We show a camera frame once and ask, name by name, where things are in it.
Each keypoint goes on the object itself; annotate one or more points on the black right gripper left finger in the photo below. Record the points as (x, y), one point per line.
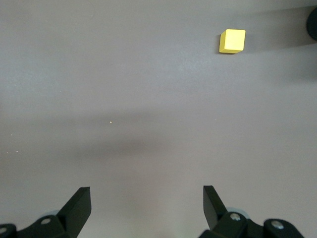
(62, 223)

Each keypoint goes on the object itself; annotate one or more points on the brown table cloth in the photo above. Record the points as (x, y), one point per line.
(123, 86)

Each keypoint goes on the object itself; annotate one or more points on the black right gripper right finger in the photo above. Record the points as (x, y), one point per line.
(223, 225)

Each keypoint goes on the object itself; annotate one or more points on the black round object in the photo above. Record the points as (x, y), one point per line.
(312, 24)

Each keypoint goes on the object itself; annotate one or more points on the yellow wooden block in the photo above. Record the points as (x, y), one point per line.
(234, 41)

